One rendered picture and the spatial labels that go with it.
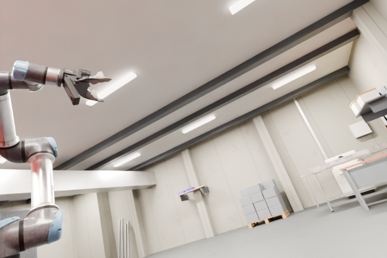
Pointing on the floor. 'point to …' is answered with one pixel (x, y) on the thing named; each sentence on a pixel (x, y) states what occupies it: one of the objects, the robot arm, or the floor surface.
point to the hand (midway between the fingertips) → (108, 91)
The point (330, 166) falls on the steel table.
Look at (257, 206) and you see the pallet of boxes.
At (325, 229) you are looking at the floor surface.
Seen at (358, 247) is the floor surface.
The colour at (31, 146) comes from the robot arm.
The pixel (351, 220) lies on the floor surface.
